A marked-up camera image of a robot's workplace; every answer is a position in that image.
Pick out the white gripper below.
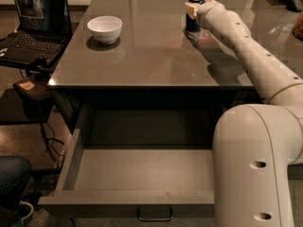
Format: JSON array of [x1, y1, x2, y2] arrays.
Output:
[[185, 0, 225, 25]]

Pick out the blue pepsi can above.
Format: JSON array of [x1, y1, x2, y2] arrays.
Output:
[[186, 0, 205, 32]]

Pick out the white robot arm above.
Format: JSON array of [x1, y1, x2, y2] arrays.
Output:
[[185, 0, 303, 227]]

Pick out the open grey top drawer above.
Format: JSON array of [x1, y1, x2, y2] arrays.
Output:
[[39, 105, 214, 218]]

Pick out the white ceramic bowl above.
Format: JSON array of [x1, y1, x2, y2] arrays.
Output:
[[87, 16, 122, 44]]

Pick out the black laptop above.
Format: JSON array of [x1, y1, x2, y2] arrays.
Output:
[[0, 0, 72, 68]]

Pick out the person in blue jeans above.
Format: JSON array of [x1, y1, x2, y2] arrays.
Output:
[[0, 156, 31, 227]]

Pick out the black floor cables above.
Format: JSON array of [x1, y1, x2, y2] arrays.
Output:
[[39, 121, 65, 168]]

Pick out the metal drawer handle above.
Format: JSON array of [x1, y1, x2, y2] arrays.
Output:
[[136, 206, 172, 222]]

